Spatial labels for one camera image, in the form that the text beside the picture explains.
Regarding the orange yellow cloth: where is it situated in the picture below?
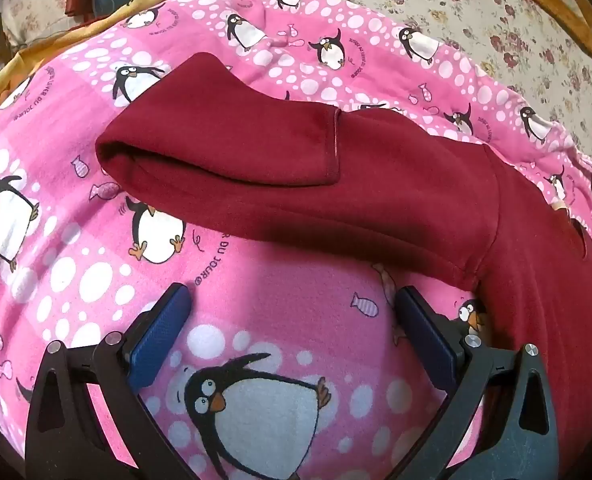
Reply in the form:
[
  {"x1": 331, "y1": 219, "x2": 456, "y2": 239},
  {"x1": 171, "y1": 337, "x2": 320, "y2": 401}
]
[{"x1": 0, "y1": 0, "x2": 177, "y2": 113}]

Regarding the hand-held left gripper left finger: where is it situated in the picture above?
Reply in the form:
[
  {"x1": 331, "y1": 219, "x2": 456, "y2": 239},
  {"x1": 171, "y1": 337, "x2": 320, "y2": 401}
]
[{"x1": 24, "y1": 282, "x2": 205, "y2": 480}]

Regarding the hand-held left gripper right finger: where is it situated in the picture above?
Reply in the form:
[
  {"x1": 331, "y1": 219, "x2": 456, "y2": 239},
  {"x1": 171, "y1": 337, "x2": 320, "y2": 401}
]
[{"x1": 393, "y1": 286, "x2": 561, "y2": 480}]

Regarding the floral pillow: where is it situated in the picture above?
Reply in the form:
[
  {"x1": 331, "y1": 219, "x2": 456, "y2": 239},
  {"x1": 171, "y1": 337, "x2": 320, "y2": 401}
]
[{"x1": 0, "y1": 0, "x2": 72, "y2": 47}]

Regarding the dark red sweater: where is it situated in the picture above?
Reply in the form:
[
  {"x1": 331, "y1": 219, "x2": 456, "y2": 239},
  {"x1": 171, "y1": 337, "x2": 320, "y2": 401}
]
[{"x1": 96, "y1": 52, "x2": 592, "y2": 480}]

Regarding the pink penguin print blanket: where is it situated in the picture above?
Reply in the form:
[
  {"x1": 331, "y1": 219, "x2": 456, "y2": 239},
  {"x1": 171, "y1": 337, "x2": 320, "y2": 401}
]
[{"x1": 0, "y1": 0, "x2": 592, "y2": 480}]

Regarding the floral bed sheet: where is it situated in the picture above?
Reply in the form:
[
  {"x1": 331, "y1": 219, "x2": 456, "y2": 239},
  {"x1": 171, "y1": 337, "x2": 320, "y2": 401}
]
[{"x1": 168, "y1": 0, "x2": 592, "y2": 183}]

